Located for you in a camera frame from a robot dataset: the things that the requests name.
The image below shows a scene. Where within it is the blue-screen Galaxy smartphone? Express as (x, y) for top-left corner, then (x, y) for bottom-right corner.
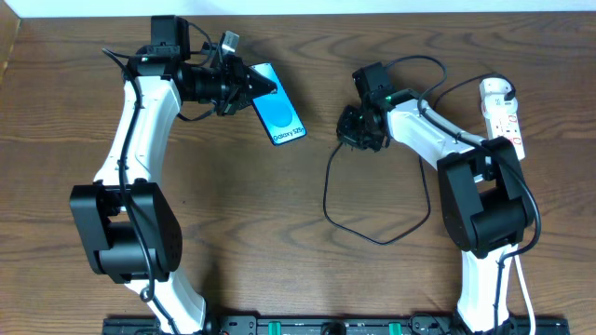
(251, 63), (307, 146)

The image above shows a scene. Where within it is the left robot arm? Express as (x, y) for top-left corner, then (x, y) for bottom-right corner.
(70, 15), (278, 334)

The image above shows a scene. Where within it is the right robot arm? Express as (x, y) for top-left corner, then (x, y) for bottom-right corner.
(336, 62), (541, 334)

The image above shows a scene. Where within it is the white charger plug adapter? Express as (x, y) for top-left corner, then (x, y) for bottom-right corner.
(479, 77), (518, 119)

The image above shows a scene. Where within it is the white power strip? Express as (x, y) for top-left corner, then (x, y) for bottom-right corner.
(481, 99), (525, 161)

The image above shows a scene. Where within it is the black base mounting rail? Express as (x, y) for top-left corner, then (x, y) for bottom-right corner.
(100, 314), (571, 335)

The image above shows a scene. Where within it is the white power strip cord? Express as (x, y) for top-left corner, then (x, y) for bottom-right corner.
(511, 255), (537, 335)

